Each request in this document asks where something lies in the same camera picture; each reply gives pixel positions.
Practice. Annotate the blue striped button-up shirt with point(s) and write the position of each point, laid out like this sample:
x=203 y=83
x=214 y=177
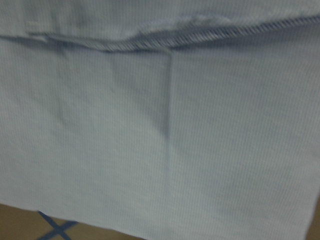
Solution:
x=163 y=119

